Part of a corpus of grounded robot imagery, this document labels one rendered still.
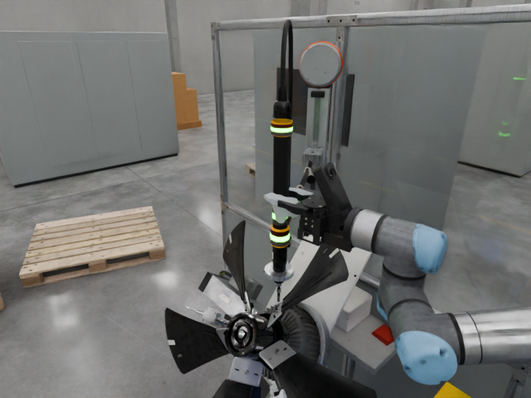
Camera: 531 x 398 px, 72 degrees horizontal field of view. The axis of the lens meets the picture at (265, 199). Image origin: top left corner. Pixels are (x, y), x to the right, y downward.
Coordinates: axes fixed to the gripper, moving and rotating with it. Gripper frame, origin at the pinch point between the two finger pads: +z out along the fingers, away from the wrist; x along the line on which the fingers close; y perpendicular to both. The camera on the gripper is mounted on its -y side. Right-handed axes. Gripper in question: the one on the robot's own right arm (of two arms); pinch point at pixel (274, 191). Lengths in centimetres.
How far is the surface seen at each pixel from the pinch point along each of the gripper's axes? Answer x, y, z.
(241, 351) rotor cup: -5.7, 46.9, 6.5
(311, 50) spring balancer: 61, -27, 30
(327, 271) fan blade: 13.0, 24.8, -7.7
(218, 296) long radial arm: 13, 55, 35
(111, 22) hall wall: 613, -74, 1099
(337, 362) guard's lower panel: 74, 125, 13
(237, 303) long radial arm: 13, 53, 26
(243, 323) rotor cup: -1.7, 41.6, 9.1
